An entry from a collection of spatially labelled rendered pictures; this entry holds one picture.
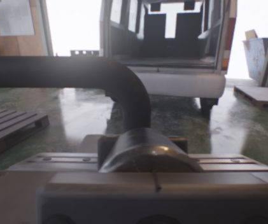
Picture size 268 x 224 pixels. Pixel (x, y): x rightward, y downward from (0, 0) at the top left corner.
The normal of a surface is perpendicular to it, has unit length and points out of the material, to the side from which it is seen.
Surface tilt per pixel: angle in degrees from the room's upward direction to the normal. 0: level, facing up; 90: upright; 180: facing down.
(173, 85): 89
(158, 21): 93
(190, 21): 93
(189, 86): 89
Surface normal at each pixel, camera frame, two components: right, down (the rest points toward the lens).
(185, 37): -0.25, 0.40
